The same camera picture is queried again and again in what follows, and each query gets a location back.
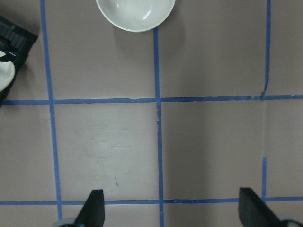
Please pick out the cream plate in rack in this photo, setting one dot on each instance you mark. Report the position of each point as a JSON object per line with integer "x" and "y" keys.
{"x": 7, "y": 70}

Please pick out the white ceramic bowl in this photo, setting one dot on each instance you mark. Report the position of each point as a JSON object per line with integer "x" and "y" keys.
{"x": 136, "y": 15}

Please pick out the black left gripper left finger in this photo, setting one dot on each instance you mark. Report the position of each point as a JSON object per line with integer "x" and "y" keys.
{"x": 92, "y": 213}

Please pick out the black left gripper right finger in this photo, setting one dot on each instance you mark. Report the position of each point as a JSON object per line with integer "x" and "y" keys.
{"x": 253, "y": 212}

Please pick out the black plate rack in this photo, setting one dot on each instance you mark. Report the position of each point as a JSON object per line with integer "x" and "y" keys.
{"x": 17, "y": 43}

